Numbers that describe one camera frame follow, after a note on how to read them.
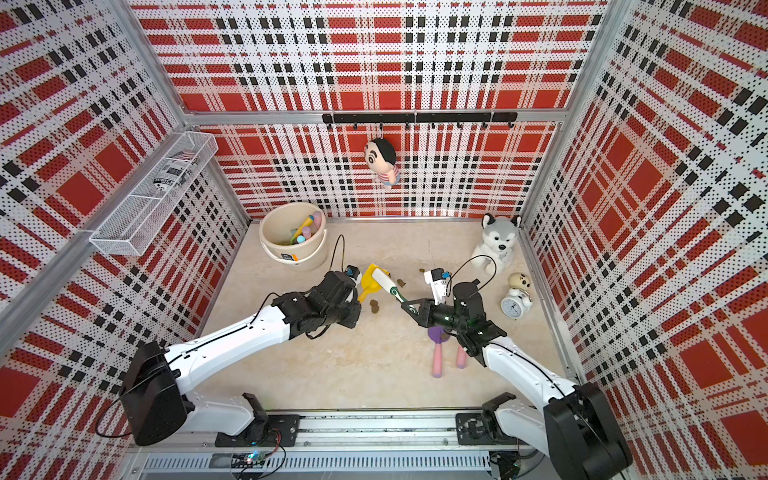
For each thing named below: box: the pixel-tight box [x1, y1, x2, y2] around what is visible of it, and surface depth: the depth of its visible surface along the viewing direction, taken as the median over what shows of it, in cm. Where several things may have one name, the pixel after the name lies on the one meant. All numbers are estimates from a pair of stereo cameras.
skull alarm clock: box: [500, 272, 533, 319], surface depth 92 cm
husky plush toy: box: [470, 213, 522, 277], surface depth 95 cm
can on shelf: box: [153, 149, 200, 191], surface depth 79 cm
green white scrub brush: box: [362, 264, 407, 303], surface depth 87 cm
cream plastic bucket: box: [259, 202, 328, 271], surface depth 98 cm
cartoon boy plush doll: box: [365, 138, 399, 186], surface depth 93 cm
